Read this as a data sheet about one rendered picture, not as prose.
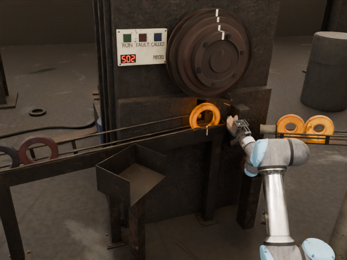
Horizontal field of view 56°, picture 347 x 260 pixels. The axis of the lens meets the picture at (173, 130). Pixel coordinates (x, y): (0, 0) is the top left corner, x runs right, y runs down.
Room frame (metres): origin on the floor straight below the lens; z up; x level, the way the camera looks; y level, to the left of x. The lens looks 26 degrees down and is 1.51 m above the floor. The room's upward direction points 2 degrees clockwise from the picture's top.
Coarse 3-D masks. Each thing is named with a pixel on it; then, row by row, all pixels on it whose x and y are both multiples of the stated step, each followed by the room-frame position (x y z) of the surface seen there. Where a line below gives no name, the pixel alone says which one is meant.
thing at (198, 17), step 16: (192, 16) 1.69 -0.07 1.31; (208, 16) 1.67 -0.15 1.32; (224, 16) 1.70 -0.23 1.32; (176, 32) 1.66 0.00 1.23; (176, 48) 1.61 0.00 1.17; (176, 64) 1.61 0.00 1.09; (176, 80) 1.62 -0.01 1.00; (240, 80) 1.75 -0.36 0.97; (192, 96) 1.65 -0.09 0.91; (208, 96) 1.68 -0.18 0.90
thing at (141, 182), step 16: (112, 160) 1.31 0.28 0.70; (128, 160) 1.40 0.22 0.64; (144, 160) 1.41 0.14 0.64; (160, 160) 1.35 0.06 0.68; (96, 176) 1.23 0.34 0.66; (112, 176) 1.17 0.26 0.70; (128, 176) 1.32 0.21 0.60; (144, 176) 1.32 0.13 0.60; (160, 176) 1.32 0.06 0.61; (112, 192) 1.17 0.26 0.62; (128, 192) 1.12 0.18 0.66; (144, 192) 1.21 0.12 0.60; (144, 208) 1.30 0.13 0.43; (144, 224) 1.30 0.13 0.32; (144, 240) 1.30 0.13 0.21; (128, 256) 1.38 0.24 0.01; (144, 256) 1.30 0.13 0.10
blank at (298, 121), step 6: (282, 120) 1.74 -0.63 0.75; (288, 120) 1.73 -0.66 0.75; (294, 120) 1.72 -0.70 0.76; (300, 120) 1.72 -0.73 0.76; (282, 126) 1.74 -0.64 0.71; (300, 126) 1.72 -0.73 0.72; (288, 132) 1.74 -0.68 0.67; (294, 132) 1.72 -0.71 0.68; (300, 132) 1.71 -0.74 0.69; (294, 138) 1.72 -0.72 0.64
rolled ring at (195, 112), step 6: (198, 108) 1.69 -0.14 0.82; (204, 108) 1.70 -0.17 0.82; (210, 108) 1.71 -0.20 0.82; (216, 108) 1.73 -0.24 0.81; (192, 114) 1.69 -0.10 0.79; (198, 114) 1.69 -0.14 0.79; (216, 114) 1.73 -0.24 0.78; (192, 120) 1.67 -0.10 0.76; (216, 120) 1.73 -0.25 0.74; (192, 126) 1.68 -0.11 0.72; (198, 126) 1.69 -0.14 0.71
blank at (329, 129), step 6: (312, 120) 1.70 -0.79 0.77; (318, 120) 1.69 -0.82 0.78; (324, 120) 1.69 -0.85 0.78; (330, 120) 1.69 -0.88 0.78; (306, 126) 1.71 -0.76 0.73; (312, 126) 1.70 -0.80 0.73; (330, 126) 1.68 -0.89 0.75; (306, 132) 1.71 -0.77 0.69; (312, 132) 1.70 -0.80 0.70; (324, 132) 1.68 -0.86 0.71; (330, 132) 1.67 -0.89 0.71
